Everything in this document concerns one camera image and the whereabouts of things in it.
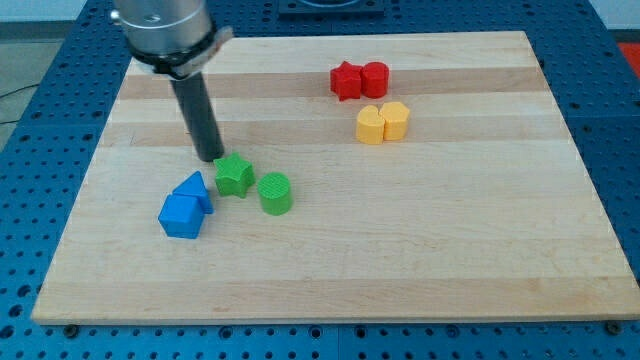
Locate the green star block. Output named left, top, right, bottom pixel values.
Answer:
left=214, top=152, right=255, bottom=198

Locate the yellow heart block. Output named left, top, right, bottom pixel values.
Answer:
left=355, top=105, right=385, bottom=145

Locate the wooden board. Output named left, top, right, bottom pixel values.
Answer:
left=32, top=31, right=639, bottom=325

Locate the blue triangle block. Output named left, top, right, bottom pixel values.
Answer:
left=172, top=171, right=214, bottom=214

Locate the red cylinder block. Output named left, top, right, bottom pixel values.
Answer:
left=361, top=62, right=389, bottom=98

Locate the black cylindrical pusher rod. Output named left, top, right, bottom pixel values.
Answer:
left=171, top=73, right=224, bottom=162

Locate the red star block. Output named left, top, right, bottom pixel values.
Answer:
left=330, top=61, right=362, bottom=101

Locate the yellow pentagon block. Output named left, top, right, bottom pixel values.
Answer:
left=379, top=102, right=410, bottom=141

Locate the black floor cable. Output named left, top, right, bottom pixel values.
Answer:
left=0, top=82, right=40, bottom=126

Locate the green cylinder block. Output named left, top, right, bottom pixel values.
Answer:
left=257, top=172, right=293, bottom=216

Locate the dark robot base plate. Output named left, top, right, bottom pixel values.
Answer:
left=277, top=0, right=386, bottom=19

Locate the blue cube block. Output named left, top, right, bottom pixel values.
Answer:
left=158, top=194, right=205, bottom=239

